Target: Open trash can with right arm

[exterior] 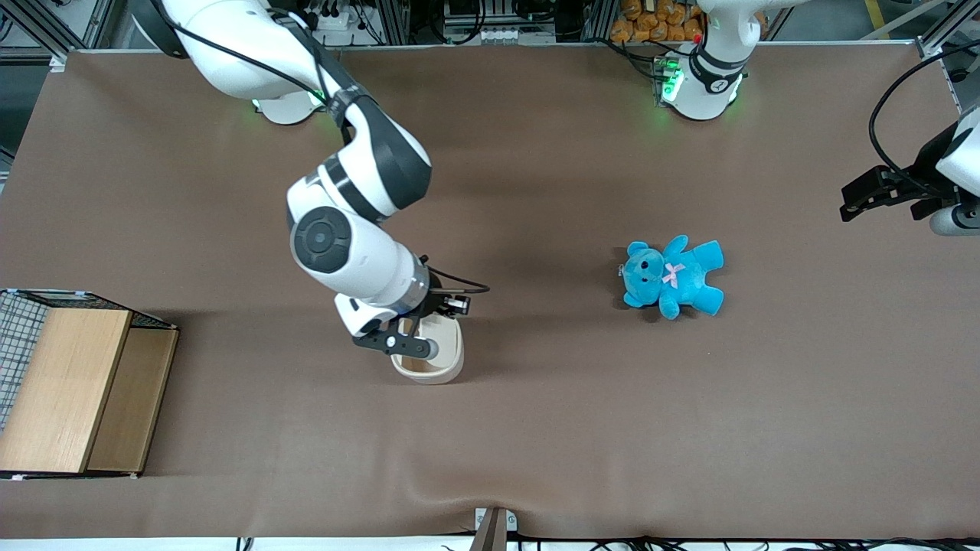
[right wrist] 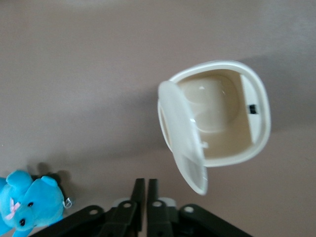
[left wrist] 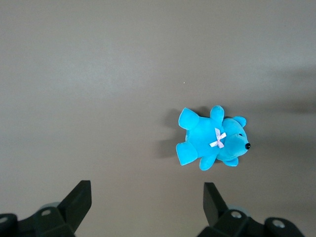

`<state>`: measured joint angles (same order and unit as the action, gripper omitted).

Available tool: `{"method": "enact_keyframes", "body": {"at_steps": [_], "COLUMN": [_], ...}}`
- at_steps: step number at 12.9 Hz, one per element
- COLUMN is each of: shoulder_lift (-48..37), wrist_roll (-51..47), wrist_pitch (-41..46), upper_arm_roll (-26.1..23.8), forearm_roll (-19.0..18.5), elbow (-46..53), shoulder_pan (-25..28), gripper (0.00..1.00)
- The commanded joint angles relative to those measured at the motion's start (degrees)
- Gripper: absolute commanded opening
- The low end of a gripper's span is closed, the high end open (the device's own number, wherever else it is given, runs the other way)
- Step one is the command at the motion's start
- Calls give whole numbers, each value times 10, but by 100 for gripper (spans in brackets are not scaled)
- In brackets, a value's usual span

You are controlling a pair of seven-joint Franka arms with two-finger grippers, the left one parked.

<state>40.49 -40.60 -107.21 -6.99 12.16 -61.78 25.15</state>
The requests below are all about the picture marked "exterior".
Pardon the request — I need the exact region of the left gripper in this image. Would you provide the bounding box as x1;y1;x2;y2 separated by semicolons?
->
840;107;980;223

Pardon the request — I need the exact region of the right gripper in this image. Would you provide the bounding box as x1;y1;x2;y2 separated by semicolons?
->
335;291;469;339

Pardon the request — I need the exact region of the cream white trash can lid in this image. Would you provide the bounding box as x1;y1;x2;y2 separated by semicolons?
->
421;318;461;368

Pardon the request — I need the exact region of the cream white trash can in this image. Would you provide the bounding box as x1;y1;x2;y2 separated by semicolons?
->
390;314;465;385

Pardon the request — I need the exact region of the brown table cover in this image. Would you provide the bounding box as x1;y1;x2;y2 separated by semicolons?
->
0;42;980;540

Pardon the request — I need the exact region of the blue teddy bear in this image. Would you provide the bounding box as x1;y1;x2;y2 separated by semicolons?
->
619;235;725;321

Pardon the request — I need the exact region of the orange plush toy pile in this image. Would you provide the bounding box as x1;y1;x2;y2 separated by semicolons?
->
610;0;705;44

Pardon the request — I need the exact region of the white power strip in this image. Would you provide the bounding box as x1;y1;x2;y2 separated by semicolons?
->
444;27;557;45

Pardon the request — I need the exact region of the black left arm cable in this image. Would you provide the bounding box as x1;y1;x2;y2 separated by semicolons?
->
869;42;980;192

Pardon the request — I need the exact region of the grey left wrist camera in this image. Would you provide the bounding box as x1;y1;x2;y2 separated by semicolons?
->
929;203;980;236

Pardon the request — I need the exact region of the aluminium frame post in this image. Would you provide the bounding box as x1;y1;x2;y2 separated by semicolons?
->
0;0;104;66
915;0;980;116

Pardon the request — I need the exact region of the grey metal bracket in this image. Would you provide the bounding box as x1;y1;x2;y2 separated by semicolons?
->
475;507;518;551

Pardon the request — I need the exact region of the wire rack with wooden shelves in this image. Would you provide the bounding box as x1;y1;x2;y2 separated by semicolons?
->
0;289;180;481

